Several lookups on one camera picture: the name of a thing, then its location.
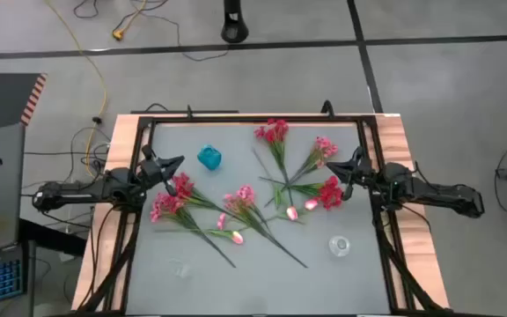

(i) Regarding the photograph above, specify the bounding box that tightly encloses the black floor mat striped edge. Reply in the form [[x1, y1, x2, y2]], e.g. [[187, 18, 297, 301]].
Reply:
[[0, 72, 48, 136]]

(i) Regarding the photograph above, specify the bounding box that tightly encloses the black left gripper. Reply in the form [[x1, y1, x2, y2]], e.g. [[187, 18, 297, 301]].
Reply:
[[140, 144, 186, 197]]

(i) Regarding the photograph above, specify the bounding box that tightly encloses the black floor cable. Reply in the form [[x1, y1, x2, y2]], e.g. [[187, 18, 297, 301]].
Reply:
[[24, 125, 112, 177], [72, 0, 231, 63]]

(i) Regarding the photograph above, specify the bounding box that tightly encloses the black stand base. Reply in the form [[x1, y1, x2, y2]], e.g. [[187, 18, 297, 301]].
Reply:
[[220, 0, 250, 44]]

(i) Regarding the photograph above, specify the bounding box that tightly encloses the long yellow cable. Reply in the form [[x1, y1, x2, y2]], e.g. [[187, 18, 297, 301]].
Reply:
[[44, 0, 108, 167]]

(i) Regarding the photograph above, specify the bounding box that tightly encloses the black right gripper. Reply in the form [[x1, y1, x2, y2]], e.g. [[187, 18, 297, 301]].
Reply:
[[326, 146, 376, 202]]

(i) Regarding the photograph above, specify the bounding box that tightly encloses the blue glass vase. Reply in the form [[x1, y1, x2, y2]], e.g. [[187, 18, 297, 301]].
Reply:
[[196, 144, 223, 172]]

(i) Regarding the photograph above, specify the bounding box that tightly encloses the pink artificial flower bunch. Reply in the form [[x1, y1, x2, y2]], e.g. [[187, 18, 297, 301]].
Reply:
[[150, 192, 238, 269], [264, 135, 340, 208], [222, 184, 309, 269]]

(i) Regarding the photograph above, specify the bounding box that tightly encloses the yellow cable with plug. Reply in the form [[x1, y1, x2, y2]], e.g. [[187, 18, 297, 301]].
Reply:
[[111, 0, 149, 42]]

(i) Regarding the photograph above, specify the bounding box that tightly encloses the clear glass vase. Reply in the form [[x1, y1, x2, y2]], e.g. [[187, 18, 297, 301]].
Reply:
[[327, 235, 351, 259], [167, 258, 192, 279]]

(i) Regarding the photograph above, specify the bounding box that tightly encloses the black metal table frame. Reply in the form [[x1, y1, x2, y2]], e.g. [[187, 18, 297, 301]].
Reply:
[[75, 112, 452, 317]]

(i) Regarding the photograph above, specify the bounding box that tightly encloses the red artificial flower bunch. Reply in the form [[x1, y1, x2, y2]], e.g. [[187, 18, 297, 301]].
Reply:
[[258, 174, 345, 211], [253, 117, 295, 207], [172, 172, 237, 217]]

